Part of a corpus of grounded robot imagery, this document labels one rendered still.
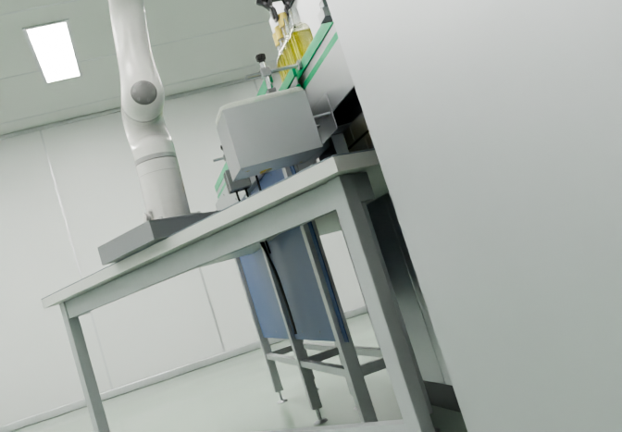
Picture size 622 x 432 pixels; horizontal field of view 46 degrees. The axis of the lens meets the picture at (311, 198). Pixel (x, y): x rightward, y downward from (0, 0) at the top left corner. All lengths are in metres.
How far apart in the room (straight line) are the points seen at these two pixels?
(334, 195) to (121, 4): 1.02
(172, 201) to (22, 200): 6.11
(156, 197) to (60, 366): 5.98
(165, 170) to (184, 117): 6.17
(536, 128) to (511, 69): 0.07
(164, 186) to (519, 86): 1.43
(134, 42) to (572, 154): 1.65
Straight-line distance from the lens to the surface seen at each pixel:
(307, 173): 1.52
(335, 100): 1.89
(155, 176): 2.11
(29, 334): 8.03
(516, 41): 0.80
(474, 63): 0.89
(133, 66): 2.19
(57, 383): 8.01
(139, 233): 2.02
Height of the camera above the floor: 0.53
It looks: 6 degrees up
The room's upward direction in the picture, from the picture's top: 18 degrees counter-clockwise
